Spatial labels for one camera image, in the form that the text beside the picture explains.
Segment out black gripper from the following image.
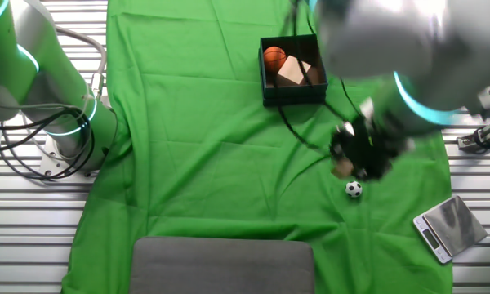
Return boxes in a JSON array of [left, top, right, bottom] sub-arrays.
[[329, 114, 410, 181]]

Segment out small wooden cube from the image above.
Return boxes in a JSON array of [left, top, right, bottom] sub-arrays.
[[331, 157, 354, 179]]

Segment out small soccer ball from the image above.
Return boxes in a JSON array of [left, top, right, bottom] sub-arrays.
[[345, 180, 364, 199]]

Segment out dark green gift box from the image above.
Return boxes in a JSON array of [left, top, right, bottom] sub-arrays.
[[258, 33, 329, 108]]

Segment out large wooden block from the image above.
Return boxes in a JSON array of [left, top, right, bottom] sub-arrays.
[[274, 55, 314, 88]]

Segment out green cloth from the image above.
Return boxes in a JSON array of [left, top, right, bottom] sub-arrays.
[[60, 0, 454, 294]]

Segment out silver digital scale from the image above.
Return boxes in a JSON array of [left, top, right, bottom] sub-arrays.
[[412, 194, 489, 265]]

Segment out small orange basketball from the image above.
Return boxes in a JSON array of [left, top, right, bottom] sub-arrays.
[[263, 46, 288, 74]]

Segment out grey cushion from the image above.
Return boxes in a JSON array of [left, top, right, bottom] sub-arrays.
[[128, 236, 316, 294]]

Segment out black base cable bundle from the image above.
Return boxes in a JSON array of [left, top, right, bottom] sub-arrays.
[[0, 106, 96, 181]]

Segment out grey conduit hose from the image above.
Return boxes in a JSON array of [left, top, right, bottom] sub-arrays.
[[51, 25, 108, 101]]

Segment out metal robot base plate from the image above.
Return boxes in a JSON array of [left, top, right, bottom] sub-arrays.
[[38, 133, 100, 181]]

